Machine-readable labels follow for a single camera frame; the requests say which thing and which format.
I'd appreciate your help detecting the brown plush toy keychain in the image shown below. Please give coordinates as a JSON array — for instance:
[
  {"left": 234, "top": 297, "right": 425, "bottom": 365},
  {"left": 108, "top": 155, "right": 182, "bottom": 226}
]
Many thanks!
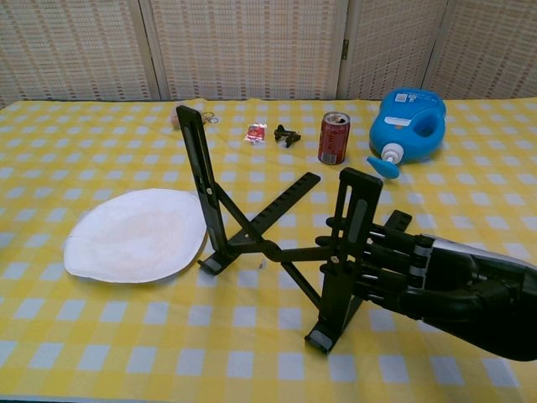
[{"left": 169, "top": 104, "right": 222, "bottom": 129}]

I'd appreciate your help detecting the white paper plate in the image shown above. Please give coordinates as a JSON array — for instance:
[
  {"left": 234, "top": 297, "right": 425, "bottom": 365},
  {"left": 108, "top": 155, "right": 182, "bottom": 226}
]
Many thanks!
[{"left": 63, "top": 188, "right": 209, "bottom": 285}]

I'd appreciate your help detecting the black small clip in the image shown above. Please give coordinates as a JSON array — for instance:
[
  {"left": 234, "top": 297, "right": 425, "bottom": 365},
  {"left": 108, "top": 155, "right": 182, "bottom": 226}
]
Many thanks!
[{"left": 274, "top": 123, "right": 303, "bottom": 149}]

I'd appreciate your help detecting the woven folding screen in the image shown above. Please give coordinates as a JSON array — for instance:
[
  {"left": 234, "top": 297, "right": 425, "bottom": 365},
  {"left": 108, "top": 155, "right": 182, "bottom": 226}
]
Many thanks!
[{"left": 0, "top": 0, "right": 537, "bottom": 104}]

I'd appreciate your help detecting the yellow checkered tablecloth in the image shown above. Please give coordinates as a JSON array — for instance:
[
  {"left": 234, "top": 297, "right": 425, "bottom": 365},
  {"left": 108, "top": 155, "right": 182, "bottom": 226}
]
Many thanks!
[{"left": 0, "top": 97, "right": 537, "bottom": 403}]

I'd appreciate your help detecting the black folding laptop stand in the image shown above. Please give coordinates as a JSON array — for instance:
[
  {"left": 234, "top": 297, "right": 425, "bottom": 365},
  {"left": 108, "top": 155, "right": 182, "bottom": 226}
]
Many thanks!
[{"left": 175, "top": 104, "right": 413, "bottom": 356}]

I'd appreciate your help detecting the blue pump detergent bottle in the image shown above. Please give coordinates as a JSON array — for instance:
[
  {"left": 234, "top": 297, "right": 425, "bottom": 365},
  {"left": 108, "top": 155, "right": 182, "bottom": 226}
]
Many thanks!
[{"left": 366, "top": 86, "right": 448, "bottom": 181}]

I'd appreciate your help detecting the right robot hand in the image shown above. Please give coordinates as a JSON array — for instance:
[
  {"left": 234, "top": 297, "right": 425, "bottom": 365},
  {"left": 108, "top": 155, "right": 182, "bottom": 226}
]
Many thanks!
[{"left": 315, "top": 216, "right": 537, "bottom": 362}]

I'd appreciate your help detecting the red snack packet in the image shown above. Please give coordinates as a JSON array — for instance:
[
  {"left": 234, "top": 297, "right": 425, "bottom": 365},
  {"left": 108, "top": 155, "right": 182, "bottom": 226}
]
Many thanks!
[{"left": 244, "top": 123, "right": 269, "bottom": 146}]

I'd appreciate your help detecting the red soda can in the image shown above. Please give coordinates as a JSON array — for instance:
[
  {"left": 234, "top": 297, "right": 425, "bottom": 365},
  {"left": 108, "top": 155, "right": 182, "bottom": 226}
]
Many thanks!
[{"left": 317, "top": 111, "right": 351, "bottom": 165}]

